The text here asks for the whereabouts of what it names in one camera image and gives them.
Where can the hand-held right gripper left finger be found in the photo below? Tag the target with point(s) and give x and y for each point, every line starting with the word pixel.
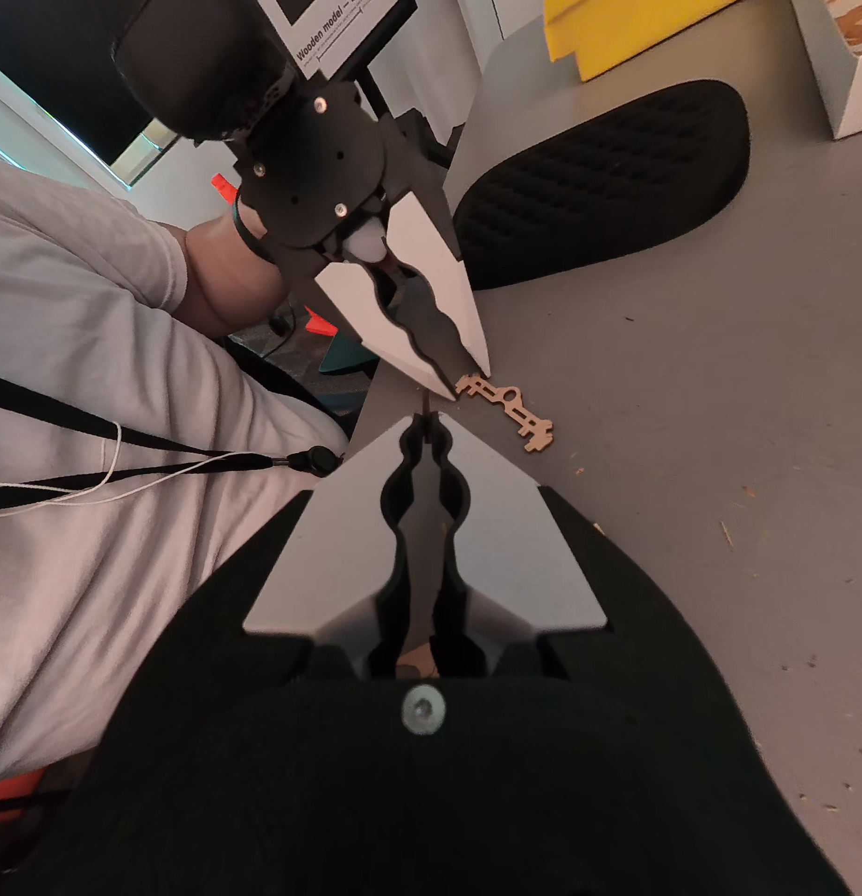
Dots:
pixel 319 560

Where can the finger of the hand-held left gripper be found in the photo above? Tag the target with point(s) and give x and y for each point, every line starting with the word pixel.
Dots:
pixel 438 273
pixel 361 308

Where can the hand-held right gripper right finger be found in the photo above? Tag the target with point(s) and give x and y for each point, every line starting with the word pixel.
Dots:
pixel 529 560

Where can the long notched wooden model part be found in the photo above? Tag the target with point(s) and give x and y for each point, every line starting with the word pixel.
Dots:
pixel 522 414

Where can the person's left hand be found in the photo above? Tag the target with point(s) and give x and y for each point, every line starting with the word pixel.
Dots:
pixel 221 280

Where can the orange plastic piece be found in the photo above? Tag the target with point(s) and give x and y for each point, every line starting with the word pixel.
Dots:
pixel 223 189
pixel 317 323

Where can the teal object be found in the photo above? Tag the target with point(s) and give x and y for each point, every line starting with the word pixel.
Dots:
pixel 347 357

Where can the white printed sign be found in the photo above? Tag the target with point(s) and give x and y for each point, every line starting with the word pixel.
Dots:
pixel 347 35

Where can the black textured oval pad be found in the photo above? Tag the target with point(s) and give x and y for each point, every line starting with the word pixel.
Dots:
pixel 599 182

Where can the person's white shirt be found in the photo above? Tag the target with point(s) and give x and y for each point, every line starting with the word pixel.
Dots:
pixel 88 595

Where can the yellow plastic bin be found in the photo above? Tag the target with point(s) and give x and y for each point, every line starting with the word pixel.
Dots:
pixel 627 35

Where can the white cardboard tray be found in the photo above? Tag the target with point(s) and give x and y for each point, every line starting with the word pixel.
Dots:
pixel 823 77

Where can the pile of rubber bands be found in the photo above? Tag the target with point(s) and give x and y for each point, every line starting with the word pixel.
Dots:
pixel 861 21

